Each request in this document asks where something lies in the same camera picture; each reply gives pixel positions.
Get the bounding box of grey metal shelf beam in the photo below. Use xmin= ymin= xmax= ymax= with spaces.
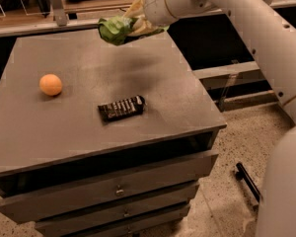
xmin=193 ymin=61 xmax=264 ymax=90

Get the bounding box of grey metal railing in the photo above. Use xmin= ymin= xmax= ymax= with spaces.
xmin=0 ymin=0 xmax=296 ymax=38

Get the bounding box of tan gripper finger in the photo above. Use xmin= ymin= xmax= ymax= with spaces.
xmin=123 ymin=0 xmax=145 ymax=18
xmin=128 ymin=18 xmax=157 ymax=37

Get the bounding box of grey drawer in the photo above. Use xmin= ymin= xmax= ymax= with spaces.
xmin=0 ymin=150 xmax=218 ymax=223
xmin=62 ymin=202 xmax=190 ymax=237
xmin=35 ymin=181 xmax=198 ymax=237

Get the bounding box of grey drawer cabinet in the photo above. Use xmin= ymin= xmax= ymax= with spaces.
xmin=0 ymin=27 xmax=228 ymax=237

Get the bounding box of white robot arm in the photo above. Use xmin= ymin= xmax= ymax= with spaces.
xmin=127 ymin=0 xmax=296 ymax=237

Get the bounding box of top grey drawer front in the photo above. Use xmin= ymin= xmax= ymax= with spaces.
xmin=0 ymin=150 xmax=218 ymax=223

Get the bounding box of black metal bar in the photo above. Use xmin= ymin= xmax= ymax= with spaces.
xmin=235 ymin=162 xmax=260 ymax=201

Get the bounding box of green rice chip bag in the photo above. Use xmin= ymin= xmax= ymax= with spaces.
xmin=98 ymin=16 xmax=169 ymax=46

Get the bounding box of orange fruit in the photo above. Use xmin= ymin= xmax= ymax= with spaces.
xmin=39 ymin=74 xmax=62 ymax=96

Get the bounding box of black rxbar chocolate bar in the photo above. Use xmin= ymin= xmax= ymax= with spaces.
xmin=98 ymin=95 xmax=146 ymax=121

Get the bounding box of bottom grey drawer front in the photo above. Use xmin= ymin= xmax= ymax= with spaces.
xmin=62 ymin=202 xmax=190 ymax=237

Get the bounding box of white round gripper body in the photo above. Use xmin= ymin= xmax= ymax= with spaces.
xmin=143 ymin=0 xmax=201 ymax=26

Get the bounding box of middle grey drawer front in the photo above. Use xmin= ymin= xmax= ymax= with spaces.
xmin=35 ymin=181 xmax=198 ymax=237

